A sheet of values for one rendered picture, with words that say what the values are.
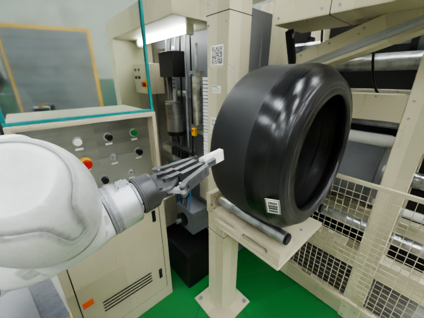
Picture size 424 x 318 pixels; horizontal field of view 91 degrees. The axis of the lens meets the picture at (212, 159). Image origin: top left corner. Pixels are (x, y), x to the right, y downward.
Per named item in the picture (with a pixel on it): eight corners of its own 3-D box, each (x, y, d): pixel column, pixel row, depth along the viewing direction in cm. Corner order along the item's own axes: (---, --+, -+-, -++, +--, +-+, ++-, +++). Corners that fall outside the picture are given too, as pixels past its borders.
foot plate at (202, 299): (194, 298, 144) (194, 296, 143) (222, 276, 160) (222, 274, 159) (221, 332, 125) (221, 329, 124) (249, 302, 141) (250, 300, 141)
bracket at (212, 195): (206, 210, 96) (206, 192, 93) (259, 183, 121) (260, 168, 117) (211, 214, 94) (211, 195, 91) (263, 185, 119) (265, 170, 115)
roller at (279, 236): (214, 200, 94) (220, 192, 96) (218, 205, 97) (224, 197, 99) (284, 243, 70) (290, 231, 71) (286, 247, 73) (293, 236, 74)
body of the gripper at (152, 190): (139, 190, 36) (182, 168, 41) (122, 174, 42) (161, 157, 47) (149, 222, 40) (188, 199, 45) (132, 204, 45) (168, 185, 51)
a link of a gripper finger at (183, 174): (160, 177, 43) (163, 179, 42) (202, 157, 49) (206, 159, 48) (164, 192, 45) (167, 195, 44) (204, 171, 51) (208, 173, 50)
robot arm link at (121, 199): (90, 183, 39) (121, 170, 42) (106, 219, 43) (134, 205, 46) (105, 203, 32) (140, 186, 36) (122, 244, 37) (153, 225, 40)
